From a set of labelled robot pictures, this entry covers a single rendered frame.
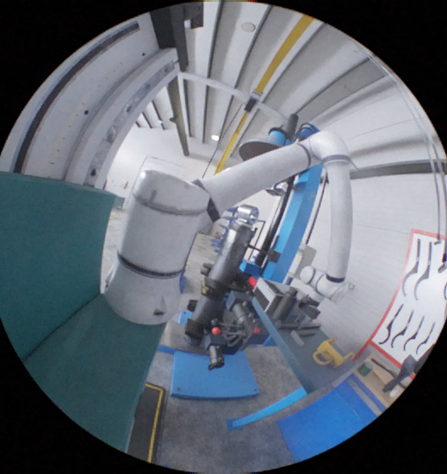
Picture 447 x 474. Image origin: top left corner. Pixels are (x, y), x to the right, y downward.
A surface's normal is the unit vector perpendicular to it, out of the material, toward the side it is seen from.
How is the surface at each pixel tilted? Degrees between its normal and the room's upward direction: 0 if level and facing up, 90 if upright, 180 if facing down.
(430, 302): 90
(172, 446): 0
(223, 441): 0
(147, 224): 90
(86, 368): 0
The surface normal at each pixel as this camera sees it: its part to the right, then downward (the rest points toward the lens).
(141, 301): 0.46, -0.13
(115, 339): 0.38, -0.92
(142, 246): 0.16, 0.16
